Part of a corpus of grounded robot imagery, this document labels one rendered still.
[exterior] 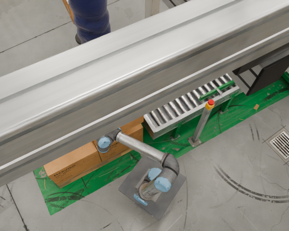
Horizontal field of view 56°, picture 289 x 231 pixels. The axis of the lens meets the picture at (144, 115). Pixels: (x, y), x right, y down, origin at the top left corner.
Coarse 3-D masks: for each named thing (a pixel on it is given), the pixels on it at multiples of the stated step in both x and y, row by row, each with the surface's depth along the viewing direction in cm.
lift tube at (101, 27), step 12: (72, 0) 157; (84, 0) 155; (96, 0) 158; (84, 12) 162; (96, 12) 164; (108, 12) 178; (84, 24) 170; (96, 24) 172; (84, 36) 180; (96, 36) 180
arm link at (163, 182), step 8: (168, 168) 192; (160, 176) 190; (168, 176) 189; (176, 176) 193; (144, 184) 240; (152, 184) 205; (160, 184) 188; (168, 184) 187; (136, 192) 243; (144, 192) 229; (152, 192) 214; (144, 200) 238
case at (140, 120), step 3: (141, 117) 298; (135, 120) 295; (138, 120) 299; (141, 120) 303; (129, 123) 294; (132, 123) 297; (135, 123) 302; (138, 123) 306; (123, 126) 293; (126, 126) 296; (129, 126) 300; (132, 126) 304; (123, 129) 298; (126, 129) 302; (93, 141) 293; (96, 144) 293
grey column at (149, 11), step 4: (148, 0) 337; (152, 0) 331; (156, 0) 334; (148, 4) 342; (152, 4) 336; (156, 4) 339; (148, 8) 347; (152, 8) 341; (156, 8) 345; (148, 12) 352; (152, 12) 347; (156, 12) 351; (148, 16) 358
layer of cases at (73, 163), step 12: (132, 132) 322; (120, 144) 332; (72, 156) 307; (84, 156) 307; (96, 156) 323; (108, 156) 342; (48, 168) 300; (60, 168) 300; (72, 168) 314; (84, 168) 333; (60, 180) 323
